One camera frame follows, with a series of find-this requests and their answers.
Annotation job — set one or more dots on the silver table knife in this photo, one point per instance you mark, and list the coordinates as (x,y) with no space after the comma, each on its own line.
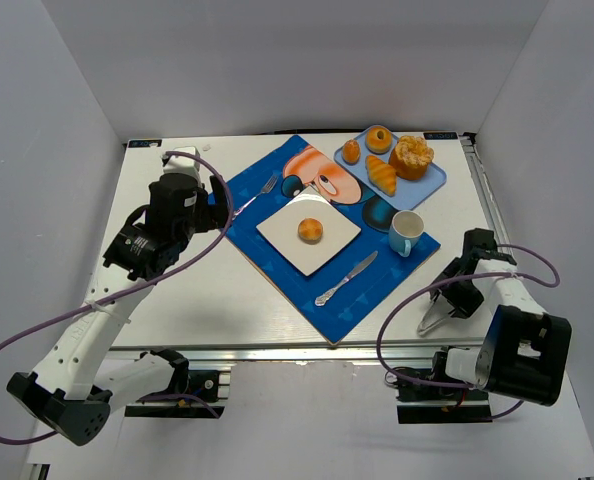
(322,299)

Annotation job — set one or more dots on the large flower-shaped bread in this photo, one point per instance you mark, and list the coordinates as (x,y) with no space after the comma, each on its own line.
(411,157)

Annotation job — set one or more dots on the small round bun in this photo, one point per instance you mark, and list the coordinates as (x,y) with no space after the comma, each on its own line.
(351,152)
(310,230)

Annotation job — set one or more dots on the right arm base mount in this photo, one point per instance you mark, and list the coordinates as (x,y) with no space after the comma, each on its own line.
(421,401)

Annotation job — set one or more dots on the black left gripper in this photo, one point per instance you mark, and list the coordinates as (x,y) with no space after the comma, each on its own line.
(216,198)

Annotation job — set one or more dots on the blue cartoon placemat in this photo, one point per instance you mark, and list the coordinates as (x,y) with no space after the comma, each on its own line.
(298,165)

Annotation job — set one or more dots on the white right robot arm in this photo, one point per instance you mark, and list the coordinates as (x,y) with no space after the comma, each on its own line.
(524,352)

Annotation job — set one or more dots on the croissant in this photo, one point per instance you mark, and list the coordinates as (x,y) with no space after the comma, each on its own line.
(381,175)

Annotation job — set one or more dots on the glazed donut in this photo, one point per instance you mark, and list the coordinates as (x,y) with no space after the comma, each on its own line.
(378,139)

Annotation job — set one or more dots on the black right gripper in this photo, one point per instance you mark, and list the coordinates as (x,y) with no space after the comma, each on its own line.
(457,293)

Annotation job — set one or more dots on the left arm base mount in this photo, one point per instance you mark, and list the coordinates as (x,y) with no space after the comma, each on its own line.
(191,393)

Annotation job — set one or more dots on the metal serving tongs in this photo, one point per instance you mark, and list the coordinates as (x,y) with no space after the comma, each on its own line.
(438,313)

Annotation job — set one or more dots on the silver fork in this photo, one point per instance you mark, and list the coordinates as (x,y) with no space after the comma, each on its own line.
(267,187)

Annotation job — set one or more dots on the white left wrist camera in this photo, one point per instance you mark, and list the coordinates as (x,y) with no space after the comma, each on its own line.
(182,165)

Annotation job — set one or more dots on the light blue tray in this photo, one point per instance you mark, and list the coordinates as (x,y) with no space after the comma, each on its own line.
(408,194)

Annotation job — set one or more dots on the white square plate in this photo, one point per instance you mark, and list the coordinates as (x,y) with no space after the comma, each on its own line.
(280,230)

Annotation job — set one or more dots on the blue and white cup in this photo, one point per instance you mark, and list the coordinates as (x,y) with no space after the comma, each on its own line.
(405,230)

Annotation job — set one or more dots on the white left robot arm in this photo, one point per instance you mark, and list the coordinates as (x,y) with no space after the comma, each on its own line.
(66,390)

